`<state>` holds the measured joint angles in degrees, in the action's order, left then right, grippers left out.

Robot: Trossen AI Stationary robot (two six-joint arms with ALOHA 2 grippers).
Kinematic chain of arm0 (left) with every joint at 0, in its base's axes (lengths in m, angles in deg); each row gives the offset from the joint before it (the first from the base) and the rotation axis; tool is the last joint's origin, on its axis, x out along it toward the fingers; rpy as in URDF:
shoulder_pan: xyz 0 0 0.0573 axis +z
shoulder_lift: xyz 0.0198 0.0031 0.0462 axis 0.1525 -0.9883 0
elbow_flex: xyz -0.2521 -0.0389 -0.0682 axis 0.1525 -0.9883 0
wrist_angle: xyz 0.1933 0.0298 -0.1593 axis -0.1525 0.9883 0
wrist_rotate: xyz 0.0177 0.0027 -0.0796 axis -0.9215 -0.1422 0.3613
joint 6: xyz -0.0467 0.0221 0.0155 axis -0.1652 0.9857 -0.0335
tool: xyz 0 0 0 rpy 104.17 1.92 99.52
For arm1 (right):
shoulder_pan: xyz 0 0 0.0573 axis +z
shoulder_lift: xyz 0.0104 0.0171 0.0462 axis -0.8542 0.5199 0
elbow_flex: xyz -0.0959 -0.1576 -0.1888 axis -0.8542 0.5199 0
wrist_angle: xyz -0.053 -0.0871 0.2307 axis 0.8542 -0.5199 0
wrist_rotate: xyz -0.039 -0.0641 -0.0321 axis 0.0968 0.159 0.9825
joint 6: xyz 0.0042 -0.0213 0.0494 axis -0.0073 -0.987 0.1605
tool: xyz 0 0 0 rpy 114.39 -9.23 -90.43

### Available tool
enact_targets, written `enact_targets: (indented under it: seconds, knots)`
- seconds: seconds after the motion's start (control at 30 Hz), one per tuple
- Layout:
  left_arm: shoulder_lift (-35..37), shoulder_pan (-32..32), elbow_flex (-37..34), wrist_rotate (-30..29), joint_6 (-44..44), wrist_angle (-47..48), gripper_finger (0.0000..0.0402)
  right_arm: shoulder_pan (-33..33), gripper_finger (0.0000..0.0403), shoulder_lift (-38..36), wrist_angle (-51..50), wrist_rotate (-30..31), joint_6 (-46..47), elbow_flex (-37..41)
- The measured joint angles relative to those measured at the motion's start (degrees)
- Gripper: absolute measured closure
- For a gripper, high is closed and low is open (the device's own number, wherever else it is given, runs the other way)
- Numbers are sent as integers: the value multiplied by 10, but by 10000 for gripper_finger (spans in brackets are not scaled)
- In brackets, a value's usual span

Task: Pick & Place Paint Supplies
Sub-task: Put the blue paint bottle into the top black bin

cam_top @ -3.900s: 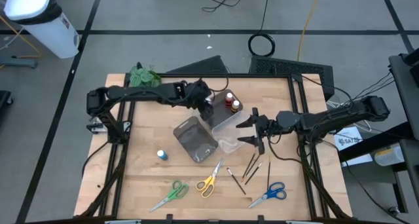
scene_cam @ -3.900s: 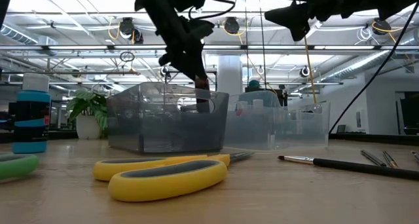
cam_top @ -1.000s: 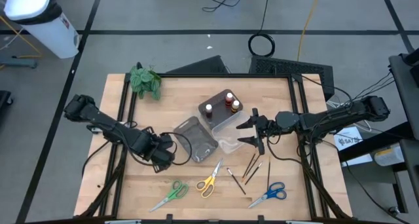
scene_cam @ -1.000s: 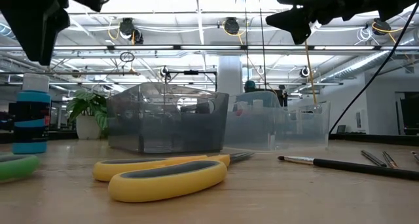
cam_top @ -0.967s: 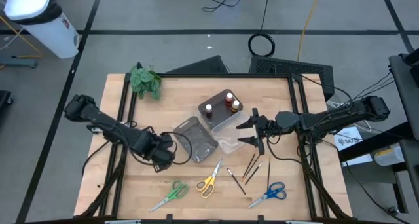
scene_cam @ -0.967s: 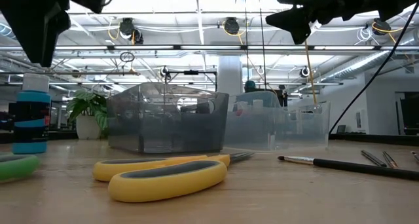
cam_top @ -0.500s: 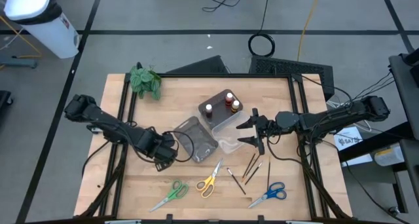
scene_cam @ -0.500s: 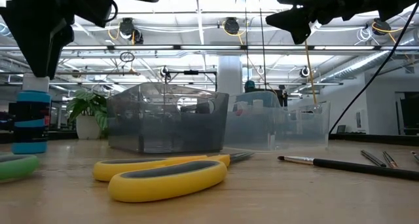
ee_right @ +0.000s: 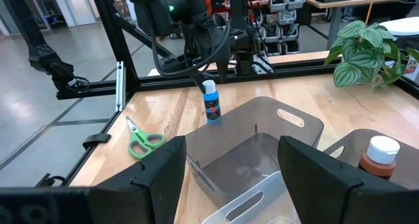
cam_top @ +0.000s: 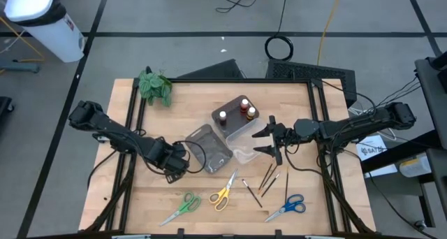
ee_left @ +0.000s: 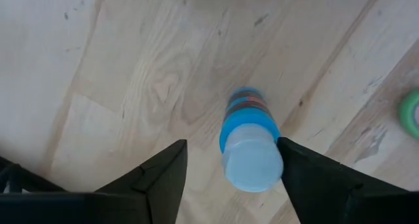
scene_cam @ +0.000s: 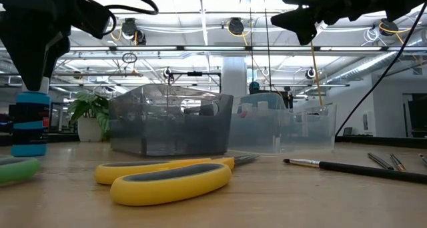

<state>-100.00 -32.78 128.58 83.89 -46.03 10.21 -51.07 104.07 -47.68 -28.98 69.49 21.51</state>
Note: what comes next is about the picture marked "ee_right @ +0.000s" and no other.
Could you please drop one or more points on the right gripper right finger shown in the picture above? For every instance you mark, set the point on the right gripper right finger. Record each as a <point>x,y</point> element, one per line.
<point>327,191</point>

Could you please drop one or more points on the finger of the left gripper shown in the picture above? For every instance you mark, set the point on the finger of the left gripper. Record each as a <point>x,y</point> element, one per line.
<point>201,81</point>
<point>225,67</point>

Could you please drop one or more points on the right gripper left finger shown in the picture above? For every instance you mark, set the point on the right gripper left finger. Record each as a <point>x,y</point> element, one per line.
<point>137,197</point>

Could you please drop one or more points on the blue paint bottle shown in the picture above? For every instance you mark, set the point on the blue paint bottle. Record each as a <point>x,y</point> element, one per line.
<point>212,103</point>

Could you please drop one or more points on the brown paint bottle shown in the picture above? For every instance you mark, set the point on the brown paint bottle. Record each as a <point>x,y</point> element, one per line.
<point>381,150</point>

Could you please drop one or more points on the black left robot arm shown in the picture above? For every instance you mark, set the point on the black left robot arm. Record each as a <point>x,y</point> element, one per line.
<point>157,8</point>

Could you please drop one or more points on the smoke grey plastic bin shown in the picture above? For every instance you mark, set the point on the smoke grey plastic bin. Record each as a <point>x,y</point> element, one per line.
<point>235,119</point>
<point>353,140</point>

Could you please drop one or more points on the clear plastic bin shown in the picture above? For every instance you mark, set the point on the clear plastic bin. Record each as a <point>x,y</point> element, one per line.
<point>271,197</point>

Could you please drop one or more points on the black table edge clamp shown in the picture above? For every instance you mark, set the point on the black table edge clamp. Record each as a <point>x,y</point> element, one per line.
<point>49,181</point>
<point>96,139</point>

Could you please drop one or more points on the parts bin storage rack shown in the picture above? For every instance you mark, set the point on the parts bin storage rack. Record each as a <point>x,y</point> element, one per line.
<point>284,17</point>

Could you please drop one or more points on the green potted plant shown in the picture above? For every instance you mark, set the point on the green potted plant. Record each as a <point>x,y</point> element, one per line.
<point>363,57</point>

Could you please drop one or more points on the wooden desk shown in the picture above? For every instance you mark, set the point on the wooden desk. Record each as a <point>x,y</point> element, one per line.
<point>360,0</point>

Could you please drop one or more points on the white trash can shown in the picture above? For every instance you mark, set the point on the white trash can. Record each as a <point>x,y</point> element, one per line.
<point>402,26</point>

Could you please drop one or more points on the silver aluminium bracket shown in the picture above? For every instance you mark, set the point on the silver aluminium bracket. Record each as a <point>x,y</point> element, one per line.
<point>120,86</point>

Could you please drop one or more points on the black aluminium table frame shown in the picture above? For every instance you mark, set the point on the black aluminium table frame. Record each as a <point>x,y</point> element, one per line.
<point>108,37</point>

